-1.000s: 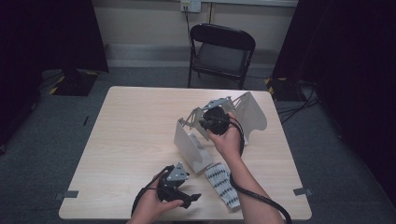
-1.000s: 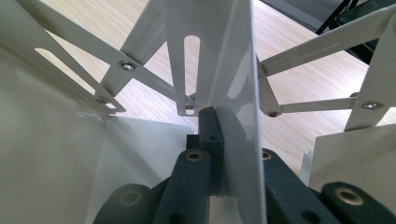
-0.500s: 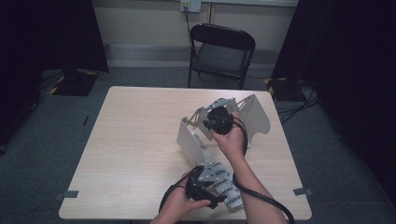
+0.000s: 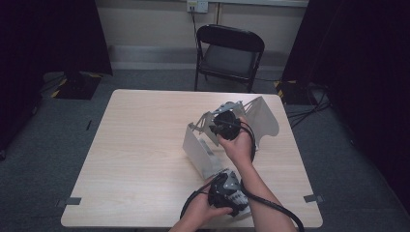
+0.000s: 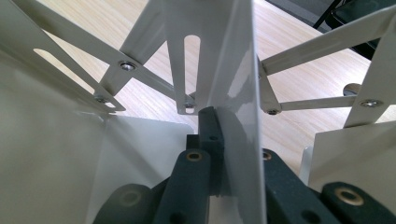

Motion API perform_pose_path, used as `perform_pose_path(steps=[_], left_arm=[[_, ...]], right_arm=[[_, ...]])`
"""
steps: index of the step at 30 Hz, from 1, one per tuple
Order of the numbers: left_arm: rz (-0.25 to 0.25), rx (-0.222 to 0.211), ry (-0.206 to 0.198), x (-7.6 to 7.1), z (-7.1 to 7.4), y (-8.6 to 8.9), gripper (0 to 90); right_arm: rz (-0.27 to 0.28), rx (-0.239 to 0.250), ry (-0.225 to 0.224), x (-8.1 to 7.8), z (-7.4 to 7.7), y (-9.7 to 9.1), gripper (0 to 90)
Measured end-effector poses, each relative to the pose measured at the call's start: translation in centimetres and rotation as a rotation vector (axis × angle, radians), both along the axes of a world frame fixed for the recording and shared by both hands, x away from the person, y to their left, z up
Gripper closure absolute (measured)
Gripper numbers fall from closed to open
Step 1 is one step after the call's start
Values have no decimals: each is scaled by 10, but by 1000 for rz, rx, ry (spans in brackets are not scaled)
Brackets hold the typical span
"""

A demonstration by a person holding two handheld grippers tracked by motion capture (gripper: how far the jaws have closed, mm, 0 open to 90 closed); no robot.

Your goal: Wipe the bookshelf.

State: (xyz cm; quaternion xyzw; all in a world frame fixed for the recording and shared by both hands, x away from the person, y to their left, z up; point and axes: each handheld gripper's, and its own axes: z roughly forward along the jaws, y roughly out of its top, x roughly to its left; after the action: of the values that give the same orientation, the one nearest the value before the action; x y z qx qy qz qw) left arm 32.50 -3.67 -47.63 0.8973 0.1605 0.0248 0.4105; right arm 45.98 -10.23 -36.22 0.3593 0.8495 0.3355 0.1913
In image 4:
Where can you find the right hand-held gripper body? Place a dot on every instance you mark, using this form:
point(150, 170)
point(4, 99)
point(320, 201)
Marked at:
point(227, 125)

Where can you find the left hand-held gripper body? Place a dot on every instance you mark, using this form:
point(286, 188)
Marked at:
point(222, 191)

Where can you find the white expandable metal book rack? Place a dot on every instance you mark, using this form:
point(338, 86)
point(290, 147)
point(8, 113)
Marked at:
point(199, 154)

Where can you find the person's right hand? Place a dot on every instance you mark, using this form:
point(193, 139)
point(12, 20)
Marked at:
point(238, 151)

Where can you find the person's left hand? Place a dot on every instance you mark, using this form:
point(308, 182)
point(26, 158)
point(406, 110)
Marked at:
point(199, 212)

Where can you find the black folding chair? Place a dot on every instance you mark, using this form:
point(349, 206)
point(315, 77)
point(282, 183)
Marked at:
point(228, 61)

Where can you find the black stand base yellow stripes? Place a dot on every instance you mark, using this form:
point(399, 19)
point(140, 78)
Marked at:
point(77, 85)
point(291, 93)

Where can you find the grey tape strip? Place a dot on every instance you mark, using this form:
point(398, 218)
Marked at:
point(69, 202)
point(313, 198)

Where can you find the black curtain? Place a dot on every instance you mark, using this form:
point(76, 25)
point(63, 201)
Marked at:
point(361, 64)
point(48, 48)

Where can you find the beige wall conduit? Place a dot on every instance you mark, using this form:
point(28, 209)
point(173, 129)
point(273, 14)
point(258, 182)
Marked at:
point(219, 13)

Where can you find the white wall socket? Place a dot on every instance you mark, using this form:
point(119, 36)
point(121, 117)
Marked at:
point(197, 5)

